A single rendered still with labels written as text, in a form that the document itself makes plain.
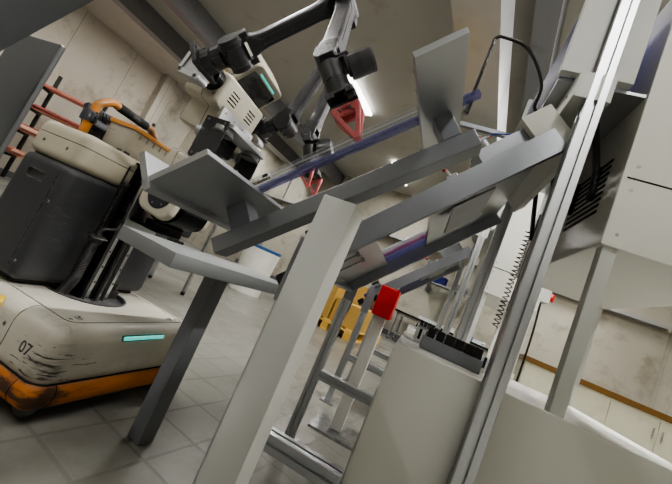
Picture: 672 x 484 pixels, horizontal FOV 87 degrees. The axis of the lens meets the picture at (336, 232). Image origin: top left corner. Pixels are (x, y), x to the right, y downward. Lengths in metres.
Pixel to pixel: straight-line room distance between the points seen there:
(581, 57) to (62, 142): 1.55
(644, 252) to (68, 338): 1.44
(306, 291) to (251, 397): 0.18
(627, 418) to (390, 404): 4.55
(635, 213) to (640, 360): 8.70
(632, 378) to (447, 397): 8.81
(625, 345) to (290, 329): 9.23
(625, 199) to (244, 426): 0.90
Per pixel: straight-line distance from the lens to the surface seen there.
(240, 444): 0.61
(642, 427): 5.36
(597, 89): 1.07
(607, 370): 9.52
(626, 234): 1.00
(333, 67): 0.86
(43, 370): 1.28
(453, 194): 0.92
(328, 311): 5.36
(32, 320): 1.32
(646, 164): 1.07
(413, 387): 0.88
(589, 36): 1.18
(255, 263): 5.40
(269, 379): 0.58
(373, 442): 0.91
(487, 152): 1.02
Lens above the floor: 0.69
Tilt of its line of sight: 8 degrees up
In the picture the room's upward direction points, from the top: 24 degrees clockwise
